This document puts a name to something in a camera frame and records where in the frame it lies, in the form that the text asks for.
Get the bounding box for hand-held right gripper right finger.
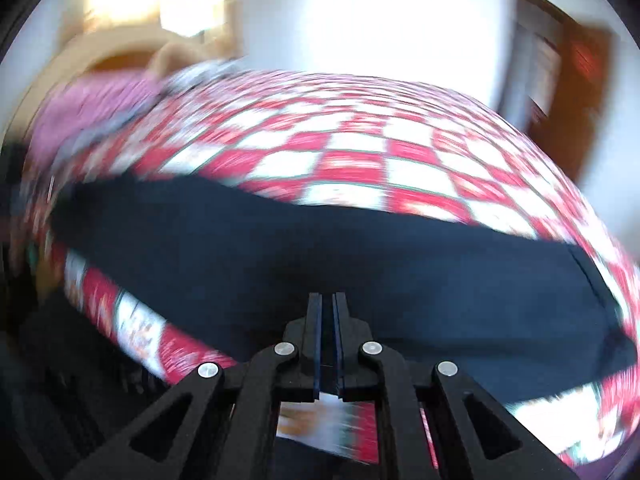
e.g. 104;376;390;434
333;292;581;480

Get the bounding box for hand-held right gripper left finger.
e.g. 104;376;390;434
65;292;322;480

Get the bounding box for black pants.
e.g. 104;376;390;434
50;172;638;406

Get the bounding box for red checkered printed blanket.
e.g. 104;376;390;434
10;67;640;467

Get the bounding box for grey patterned pillow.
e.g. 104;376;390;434
165;57;247;92

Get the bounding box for pink folded quilt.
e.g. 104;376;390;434
30;72;166;161

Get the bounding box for brown wooden door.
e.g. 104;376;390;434
500;0;617;183

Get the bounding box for cream wooden headboard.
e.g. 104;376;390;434
2;27;236;146

